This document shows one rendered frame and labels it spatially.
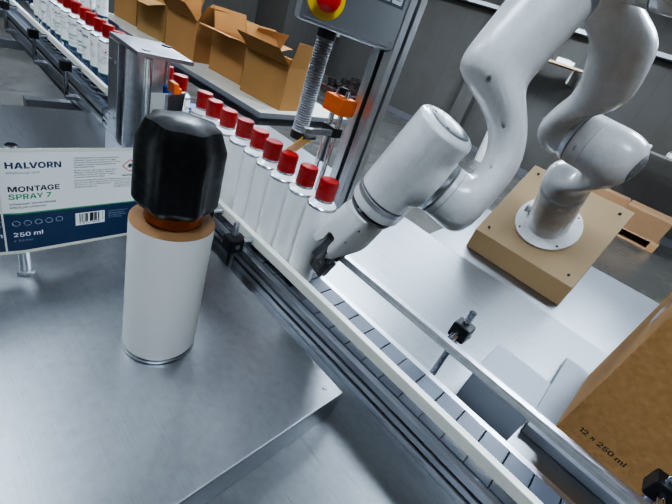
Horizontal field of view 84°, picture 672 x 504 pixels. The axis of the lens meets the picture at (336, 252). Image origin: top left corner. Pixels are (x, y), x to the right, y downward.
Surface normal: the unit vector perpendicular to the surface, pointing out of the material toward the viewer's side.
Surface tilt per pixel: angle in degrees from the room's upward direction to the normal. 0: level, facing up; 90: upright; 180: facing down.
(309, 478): 0
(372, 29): 90
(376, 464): 0
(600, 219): 43
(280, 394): 0
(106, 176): 90
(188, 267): 90
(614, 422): 90
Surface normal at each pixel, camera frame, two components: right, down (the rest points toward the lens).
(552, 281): -0.67, 0.18
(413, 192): -0.31, 0.69
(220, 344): 0.32, -0.81
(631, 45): -0.20, 0.40
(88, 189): 0.72, 0.54
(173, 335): 0.53, 0.58
